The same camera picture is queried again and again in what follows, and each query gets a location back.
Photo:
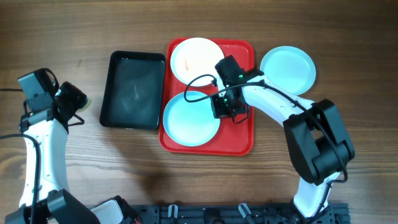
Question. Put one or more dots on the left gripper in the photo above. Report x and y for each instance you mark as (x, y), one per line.
(69, 93)

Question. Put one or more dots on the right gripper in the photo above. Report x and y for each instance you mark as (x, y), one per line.
(217, 112)

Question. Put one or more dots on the green yellow sponge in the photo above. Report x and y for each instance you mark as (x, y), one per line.
(86, 104)

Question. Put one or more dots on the light blue plate front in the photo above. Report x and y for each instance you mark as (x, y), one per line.
(188, 119)

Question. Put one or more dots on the light blue plate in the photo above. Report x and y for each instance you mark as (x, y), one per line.
(289, 68)
(188, 119)

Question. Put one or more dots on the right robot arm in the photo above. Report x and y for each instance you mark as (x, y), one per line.
(318, 142)

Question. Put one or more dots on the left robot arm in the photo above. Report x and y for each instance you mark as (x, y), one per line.
(44, 126)

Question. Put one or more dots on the red plastic tray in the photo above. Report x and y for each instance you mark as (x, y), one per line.
(231, 139)

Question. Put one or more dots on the black rectangular tray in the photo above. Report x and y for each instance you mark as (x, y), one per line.
(133, 92)

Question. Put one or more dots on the white round plate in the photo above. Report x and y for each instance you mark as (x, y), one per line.
(194, 57)

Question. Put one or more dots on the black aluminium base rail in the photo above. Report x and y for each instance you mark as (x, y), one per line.
(269, 213)

